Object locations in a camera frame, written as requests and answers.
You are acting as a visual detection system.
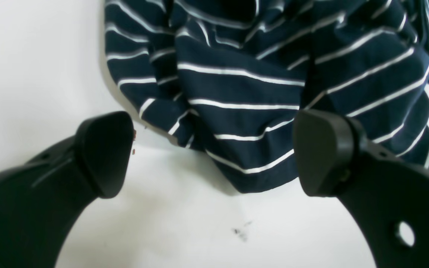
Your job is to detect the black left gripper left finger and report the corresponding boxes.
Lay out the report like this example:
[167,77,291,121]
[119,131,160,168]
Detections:
[0,111,134,268]

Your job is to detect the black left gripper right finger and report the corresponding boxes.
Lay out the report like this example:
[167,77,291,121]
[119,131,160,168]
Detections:
[293,109,429,268]

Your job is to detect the navy white striped T-shirt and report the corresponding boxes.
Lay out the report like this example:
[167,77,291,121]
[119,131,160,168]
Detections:
[104,0,429,193]

